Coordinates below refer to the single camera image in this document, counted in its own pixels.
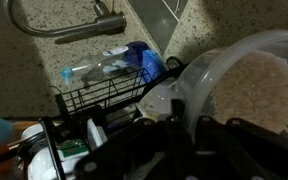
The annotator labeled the clear plastic bowl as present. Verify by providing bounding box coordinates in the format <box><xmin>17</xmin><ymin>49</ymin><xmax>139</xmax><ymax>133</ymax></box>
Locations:
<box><xmin>175</xmin><ymin>29</ymin><xmax>288</xmax><ymax>141</ymax></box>

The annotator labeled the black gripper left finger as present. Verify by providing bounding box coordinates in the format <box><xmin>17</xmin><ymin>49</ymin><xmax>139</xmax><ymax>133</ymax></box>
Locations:
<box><xmin>75</xmin><ymin>98</ymin><xmax>198</xmax><ymax>180</ymax></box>

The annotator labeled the light grey rack tray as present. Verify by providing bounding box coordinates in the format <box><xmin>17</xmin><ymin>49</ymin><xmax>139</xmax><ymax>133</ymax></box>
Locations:
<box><xmin>86</xmin><ymin>118</ymin><xmax>108</xmax><ymax>151</ymax></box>

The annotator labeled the black wire dish rack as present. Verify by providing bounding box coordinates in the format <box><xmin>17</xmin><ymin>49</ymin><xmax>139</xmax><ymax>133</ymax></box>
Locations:
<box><xmin>38</xmin><ymin>63</ymin><xmax>192</xmax><ymax>180</ymax></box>

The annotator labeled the steel gooseneck faucet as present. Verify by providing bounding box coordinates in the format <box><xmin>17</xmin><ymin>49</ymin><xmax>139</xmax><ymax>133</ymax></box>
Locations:
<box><xmin>3</xmin><ymin>0</ymin><xmax>128</xmax><ymax>38</ymax></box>

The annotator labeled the white green-labelled tub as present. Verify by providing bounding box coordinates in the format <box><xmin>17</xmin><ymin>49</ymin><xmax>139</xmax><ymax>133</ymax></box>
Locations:
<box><xmin>27</xmin><ymin>138</ymin><xmax>92</xmax><ymax>180</ymax></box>

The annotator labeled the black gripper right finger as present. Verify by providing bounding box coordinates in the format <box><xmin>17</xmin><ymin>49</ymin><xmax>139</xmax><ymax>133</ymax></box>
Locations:
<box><xmin>193</xmin><ymin>114</ymin><xmax>288</xmax><ymax>180</ymax></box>

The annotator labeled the plain white mug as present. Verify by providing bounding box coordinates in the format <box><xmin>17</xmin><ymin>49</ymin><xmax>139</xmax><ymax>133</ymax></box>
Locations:
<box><xmin>137</xmin><ymin>78</ymin><xmax>185</xmax><ymax>123</ymax></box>

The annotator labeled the clear soap bottle blue liquid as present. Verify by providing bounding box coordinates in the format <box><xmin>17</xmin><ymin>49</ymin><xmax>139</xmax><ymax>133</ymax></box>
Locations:
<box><xmin>61</xmin><ymin>40</ymin><xmax>152</xmax><ymax>88</ymax></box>

